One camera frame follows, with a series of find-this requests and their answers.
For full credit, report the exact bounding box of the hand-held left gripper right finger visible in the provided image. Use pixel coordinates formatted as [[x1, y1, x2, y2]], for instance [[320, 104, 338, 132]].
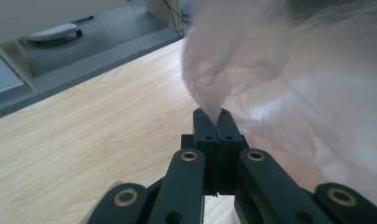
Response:
[[216, 108, 250, 196]]

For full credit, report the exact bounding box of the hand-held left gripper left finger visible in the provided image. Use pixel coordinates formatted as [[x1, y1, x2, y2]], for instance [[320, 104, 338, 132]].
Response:
[[180, 107, 220, 196]]

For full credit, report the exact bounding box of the translucent pink plastic bag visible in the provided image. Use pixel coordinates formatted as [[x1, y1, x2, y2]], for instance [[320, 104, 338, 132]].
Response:
[[180, 0, 377, 216]]

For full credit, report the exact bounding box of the beige cabinet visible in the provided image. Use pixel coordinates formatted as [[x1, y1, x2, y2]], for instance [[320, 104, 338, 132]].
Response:
[[145, 0, 183, 33]]

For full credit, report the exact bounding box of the beige furniture panel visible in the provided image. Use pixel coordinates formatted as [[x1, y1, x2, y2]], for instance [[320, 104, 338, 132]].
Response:
[[0, 36, 37, 91]]

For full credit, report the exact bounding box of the black cable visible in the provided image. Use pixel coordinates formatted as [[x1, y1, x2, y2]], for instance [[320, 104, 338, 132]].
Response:
[[162, 0, 187, 39]]

